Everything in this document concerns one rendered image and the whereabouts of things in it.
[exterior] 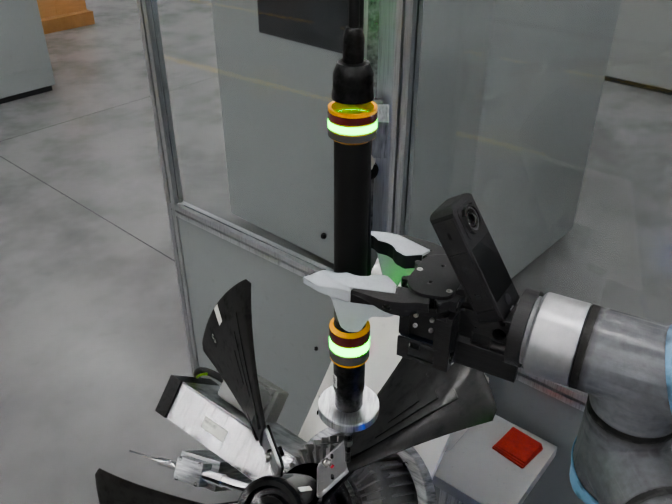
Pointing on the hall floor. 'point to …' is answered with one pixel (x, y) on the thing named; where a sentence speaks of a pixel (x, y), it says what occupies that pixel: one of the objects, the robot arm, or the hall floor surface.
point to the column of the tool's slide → (383, 103)
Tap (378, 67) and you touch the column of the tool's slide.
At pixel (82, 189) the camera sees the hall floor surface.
